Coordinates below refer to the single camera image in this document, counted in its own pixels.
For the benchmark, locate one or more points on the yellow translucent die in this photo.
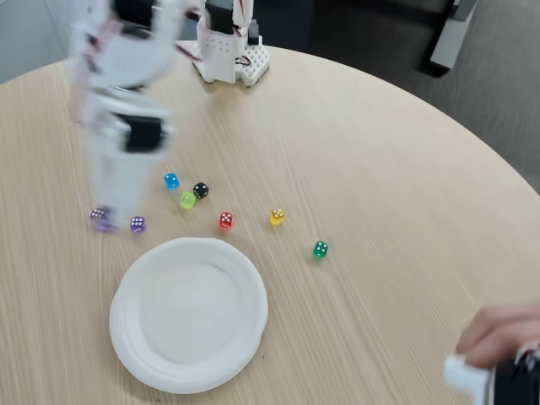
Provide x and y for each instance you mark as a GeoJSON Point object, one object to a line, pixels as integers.
{"type": "Point", "coordinates": [277, 216]}

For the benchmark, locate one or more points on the purple translucent die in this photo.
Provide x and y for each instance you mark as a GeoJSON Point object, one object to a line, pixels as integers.
{"type": "Point", "coordinates": [137, 224]}
{"type": "Point", "coordinates": [105, 228]}
{"type": "Point", "coordinates": [97, 213]}

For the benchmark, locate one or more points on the black die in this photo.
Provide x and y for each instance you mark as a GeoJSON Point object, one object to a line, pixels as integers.
{"type": "Point", "coordinates": [201, 190]}

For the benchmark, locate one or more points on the white black leader arm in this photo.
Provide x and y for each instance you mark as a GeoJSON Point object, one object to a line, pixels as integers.
{"type": "Point", "coordinates": [506, 379]}

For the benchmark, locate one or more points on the white paper plate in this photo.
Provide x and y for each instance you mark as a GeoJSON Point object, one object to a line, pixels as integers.
{"type": "Point", "coordinates": [190, 316]}

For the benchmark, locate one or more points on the lime green translucent die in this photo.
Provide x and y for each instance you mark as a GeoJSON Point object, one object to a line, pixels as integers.
{"type": "Point", "coordinates": [187, 200]}

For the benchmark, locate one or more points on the dark grey chair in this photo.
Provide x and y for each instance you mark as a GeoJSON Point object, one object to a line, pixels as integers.
{"type": "Point", "coordinates": [187, 25]}

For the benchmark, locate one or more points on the person's hand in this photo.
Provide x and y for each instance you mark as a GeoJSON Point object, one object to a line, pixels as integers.
{"type": "Point", "coordinates": [502, 333]}

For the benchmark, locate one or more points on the red translucent die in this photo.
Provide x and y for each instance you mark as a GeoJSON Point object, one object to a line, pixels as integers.
{"type": "Point", "coordinates": [226, 220]}

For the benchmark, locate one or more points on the dark green translucent die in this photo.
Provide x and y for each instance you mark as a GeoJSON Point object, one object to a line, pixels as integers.
{"type": "Point", "coordinates": [320, 250]}

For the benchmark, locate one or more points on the grey desk leg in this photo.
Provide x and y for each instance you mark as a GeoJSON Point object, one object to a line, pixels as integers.
{"type": "Point", "coordinates": [449, 38]}

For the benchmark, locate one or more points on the white cabinet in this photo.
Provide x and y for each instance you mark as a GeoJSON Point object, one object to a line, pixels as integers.
{"type": "Point", "coordinates": [29, 38]}

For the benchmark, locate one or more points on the blue translucent die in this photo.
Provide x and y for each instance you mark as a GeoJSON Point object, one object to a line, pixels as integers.
{"type": "Point", "coordinates": [171, 181]}

